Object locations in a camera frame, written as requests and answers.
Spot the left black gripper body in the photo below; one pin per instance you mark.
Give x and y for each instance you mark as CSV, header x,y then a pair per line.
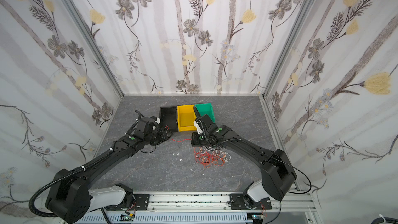
x,y
165,135

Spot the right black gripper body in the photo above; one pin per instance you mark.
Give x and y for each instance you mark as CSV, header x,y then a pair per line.
x,y
197,141

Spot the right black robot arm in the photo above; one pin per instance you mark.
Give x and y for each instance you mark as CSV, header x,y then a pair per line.
x,y
277,172

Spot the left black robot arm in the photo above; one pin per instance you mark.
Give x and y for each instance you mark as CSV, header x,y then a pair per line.
x,y
70,195

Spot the black plastic bin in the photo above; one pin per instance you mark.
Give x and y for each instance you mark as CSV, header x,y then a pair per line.
x,y
168,118

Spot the green plastic bin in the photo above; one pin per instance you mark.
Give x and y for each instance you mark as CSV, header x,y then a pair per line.
x,y
206,109

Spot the yellow plastic bin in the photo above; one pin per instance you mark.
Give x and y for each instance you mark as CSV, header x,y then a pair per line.
x,y
186,118

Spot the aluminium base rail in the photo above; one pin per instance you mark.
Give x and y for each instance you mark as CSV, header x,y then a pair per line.
x,y
209,208

